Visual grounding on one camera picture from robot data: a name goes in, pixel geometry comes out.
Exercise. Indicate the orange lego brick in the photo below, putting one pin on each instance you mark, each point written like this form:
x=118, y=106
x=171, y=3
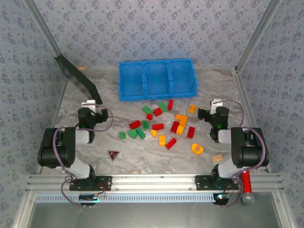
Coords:
x=180, y=130
x=182, y=123
x=181, y=117
x=192, y=108
x=162, y=140

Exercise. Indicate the green lego brick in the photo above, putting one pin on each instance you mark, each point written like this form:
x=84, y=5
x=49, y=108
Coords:
x=140, y=133
x=132, y=133
x=147, y=109
x=145, y=125
x=122, y=135
x=163, y=107

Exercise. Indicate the red stepped lego brick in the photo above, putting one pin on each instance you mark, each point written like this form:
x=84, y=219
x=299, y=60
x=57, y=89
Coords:
x=171, y=143

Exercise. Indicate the red round lego piece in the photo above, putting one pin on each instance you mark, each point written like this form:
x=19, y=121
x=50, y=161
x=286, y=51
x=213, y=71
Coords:
x=149, y=116

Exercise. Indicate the blue three-compartment plastic bin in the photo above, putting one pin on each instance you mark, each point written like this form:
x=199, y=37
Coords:
x=155, y=78

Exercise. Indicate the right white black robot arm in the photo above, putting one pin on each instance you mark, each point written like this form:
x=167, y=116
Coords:
x=247, y=152

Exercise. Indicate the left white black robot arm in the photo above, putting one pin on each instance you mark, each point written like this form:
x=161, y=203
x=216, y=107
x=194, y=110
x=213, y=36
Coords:
x=65, y=152

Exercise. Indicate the black triangular badge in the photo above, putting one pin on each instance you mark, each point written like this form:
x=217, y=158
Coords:
x=114, y=154

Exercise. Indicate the black flat panel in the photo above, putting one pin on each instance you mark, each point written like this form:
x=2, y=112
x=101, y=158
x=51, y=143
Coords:
x=78, y=78

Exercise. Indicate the ridged wooden block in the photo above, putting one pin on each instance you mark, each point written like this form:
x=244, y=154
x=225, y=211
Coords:
x=216, y=158

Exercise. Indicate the small tan wooden piece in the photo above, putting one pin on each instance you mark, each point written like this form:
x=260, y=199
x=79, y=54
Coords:
x=82, y=68

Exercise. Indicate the orange wedge lego piece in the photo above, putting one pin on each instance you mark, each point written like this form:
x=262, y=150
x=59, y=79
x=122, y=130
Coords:
x=154, y=133

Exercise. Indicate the red glitter toy microphone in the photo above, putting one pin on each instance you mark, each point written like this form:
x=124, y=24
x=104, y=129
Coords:
x=248, y=199

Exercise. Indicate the aluminium table side rail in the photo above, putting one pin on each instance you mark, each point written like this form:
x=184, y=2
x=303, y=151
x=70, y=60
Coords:
x=248, y=107
x=56, y=116

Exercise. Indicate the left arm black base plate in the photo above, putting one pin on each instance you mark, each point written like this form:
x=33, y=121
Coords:
x=104, y=183

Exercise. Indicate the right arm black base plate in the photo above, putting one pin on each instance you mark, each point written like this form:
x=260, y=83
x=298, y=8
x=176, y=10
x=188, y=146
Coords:
x=202, y=183

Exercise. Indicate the long aluminium base rail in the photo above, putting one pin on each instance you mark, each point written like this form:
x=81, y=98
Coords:
x=152, y=183

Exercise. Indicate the aluminium frame post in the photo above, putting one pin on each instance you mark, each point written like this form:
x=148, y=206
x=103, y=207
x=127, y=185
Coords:
x=258, y=35
x=44, y=26

